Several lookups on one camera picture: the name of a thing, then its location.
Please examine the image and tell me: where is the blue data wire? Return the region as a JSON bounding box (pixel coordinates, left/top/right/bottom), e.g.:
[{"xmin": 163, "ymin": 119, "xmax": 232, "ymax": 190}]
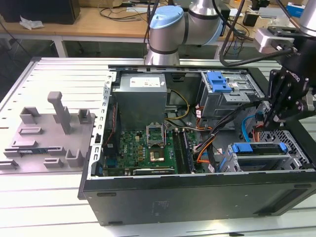
[{"xmin": 241, "ymin": 112, "xmax": 264, "ymax": 143}]

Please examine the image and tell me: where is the hard disk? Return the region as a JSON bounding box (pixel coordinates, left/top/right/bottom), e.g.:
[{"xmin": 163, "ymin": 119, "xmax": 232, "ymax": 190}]
[{"xmin": 220, "ymin": 142, "xmax": 287, "ymax": 173}]

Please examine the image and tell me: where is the yellow wire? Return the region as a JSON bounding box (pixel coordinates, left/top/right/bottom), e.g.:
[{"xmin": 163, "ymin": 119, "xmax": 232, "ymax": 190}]
[{"xmin": 164, "ymin": 89, "xmax": 191, "ymax": 122}]

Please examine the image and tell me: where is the crumpled clear plastic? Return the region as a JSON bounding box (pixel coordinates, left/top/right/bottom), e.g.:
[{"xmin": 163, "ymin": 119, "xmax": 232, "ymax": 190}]
[{"xmin": 19, "ymin": 16, "xmax": 44, "ymax": 30}]

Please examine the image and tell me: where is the CPU socket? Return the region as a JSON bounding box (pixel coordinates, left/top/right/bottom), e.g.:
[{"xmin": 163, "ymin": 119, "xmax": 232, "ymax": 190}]
[{"xmin": 149, "ymin": 146, "xmax": 165, "ymax": 163}]

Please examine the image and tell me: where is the green RAM stick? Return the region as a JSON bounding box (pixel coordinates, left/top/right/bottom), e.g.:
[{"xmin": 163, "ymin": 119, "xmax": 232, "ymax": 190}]
[{"xmin": 18, "ymin": 147, "xmax": 47, "ymax": 154}]

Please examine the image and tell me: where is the large black box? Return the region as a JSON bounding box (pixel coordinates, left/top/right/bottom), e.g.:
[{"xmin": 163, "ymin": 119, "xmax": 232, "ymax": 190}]
[{"xmin": 0, "ymin": 0, "xmax": 81, "ymax": 25}]

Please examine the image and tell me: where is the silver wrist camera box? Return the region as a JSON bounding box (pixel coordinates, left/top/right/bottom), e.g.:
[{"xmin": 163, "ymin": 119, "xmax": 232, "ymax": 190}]
[{"xmin": 254, "ymin": 26, "xmax": 301, "ymax": 54}]

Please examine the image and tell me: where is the multicolour wire bundle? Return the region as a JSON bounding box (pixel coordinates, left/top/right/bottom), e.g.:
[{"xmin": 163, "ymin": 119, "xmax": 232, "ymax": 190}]
[{"xmin": 194, "ymin": 137, "xmax": 217, "ymax": 165}]

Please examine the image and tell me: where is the green motherboard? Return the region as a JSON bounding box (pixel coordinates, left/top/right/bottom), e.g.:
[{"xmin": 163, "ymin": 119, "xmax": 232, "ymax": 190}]
[{"xmin": 102, "ymin": 128, "xmax": 205, "ymax": 176}]

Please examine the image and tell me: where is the metal disk bay cage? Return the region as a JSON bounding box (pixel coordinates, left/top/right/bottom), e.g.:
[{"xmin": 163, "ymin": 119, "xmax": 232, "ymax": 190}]
[{"xmin": 218, "ymin": 142, "xmax": 311, "ymax": 173}]

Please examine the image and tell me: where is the clear plastic bag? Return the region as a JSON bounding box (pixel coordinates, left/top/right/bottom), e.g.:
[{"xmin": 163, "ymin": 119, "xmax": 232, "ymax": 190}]
[{"xmin": 270, "ymin": 13, "xmax": 294, "ymax": 28}]

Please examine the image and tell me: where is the grey power supply unit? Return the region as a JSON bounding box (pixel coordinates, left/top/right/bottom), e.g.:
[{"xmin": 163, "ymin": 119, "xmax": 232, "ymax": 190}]
[{"xmin": 112, "ymin": 73, "xmax": 171, "ymax": 129}]

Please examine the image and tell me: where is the flat silver device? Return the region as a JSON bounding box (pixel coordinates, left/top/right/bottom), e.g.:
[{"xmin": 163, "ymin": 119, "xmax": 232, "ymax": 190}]
[{"xmin": 258, "ymin": 6, "xmax": 288, "ymax": 18}]

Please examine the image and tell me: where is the blue plastic drive latch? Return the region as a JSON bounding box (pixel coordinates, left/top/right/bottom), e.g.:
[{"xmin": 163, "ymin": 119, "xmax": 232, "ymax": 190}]
[{"xmin": 206, "ymin": 71, "xmax": 233, "ymax": 93}]

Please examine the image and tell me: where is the black camera cable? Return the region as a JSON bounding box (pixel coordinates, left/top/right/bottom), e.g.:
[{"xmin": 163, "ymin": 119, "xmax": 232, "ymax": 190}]
[{"xmin": 212, "ymin": 0, "xmax": 297, "ymax": 68}]

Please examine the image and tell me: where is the metal socket cover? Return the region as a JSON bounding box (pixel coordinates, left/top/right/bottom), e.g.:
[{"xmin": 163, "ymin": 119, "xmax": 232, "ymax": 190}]
[{"xmin": 146, "ymin": 122, "xmax": 166, "ymax": 148}]

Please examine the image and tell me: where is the blue cardboard box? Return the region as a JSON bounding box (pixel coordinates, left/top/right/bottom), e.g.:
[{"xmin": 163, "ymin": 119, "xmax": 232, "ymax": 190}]
[{"xmin": 286, "ymin": 1, "xmax": 307, "ymax": 18}]

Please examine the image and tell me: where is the orange power wire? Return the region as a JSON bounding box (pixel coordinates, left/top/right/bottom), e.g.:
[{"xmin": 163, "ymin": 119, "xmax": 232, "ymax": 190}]
[{"xmin": 252, "ymin": 124, "xmax": 264, "ymax": 143}]

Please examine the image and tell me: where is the wooden desk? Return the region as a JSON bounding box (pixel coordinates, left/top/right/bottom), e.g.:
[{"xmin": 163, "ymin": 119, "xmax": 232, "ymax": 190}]
[{"xmin": 0, "ymin": 6, "xmax": 304, "ymax": 50}]

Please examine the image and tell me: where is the black open PC case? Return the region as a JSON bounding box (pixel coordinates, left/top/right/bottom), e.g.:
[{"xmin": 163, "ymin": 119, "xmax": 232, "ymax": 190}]
[{"xmin": 78, "ymin": 64, "xmax": 316, "ymax": 227}]

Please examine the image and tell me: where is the black graphics card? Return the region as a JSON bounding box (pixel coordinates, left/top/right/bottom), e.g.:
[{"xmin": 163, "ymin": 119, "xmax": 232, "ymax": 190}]
[{"xmin": 132, "ymin": 167, "xmax": 175, "ymax": 176}]

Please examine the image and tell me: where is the metal optical drive cage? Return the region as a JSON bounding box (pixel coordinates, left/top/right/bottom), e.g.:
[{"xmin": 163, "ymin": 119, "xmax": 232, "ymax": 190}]
[{"xmin": 198, "ymin": 71, "xmax": 270, "ymax": 119}]

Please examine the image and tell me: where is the grey parts rack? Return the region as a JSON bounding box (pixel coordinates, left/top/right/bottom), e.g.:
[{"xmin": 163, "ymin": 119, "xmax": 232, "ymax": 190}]
[{"xmin": 0, "ymin": 91, "xmax": 97, "ymax": 175}]

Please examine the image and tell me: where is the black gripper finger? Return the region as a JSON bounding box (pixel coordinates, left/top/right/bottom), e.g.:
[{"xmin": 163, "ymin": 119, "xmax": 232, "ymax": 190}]
[
  {"xmin": 269, "ymin": 98, "xmax": 307, "ymax": 128},
  {"xmin": 263, "ymin": 70, "xmax": 284, "ymax": 128}
]

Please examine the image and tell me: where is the black cable bundle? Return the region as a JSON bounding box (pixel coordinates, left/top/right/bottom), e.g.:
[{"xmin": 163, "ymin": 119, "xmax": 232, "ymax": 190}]
[{"xmin": 208, "ymin": 101, "xmax": 262, "ymax": 139}]

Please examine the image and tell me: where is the small black container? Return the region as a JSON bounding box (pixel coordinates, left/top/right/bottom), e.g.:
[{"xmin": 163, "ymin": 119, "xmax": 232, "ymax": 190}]
[{"xmin": 243, "ymin": 12, "xmax": 260, "ymax": 27}]

